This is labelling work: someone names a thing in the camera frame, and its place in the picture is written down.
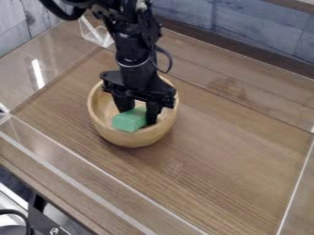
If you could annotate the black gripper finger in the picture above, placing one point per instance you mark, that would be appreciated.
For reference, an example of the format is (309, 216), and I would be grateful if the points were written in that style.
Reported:
(153, 110)
(125, 103)

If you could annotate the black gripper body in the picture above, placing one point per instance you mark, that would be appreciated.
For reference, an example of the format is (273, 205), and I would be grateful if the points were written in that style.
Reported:
(141, 83)

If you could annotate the green rectangular block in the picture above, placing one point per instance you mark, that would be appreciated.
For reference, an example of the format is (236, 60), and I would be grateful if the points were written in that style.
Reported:
(132, 120)

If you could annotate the wooden bowl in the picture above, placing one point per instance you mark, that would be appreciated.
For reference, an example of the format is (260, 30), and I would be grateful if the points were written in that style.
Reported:
(102, 111)

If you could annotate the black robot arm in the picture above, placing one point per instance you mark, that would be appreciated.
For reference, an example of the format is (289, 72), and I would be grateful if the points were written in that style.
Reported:
(136, 31)

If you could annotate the black table clamp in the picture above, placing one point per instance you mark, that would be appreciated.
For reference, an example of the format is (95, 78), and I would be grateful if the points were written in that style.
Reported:
(42, 225)

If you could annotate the clear acrylic tray wall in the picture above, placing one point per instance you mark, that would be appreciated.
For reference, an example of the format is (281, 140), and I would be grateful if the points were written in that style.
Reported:
(106, 205)

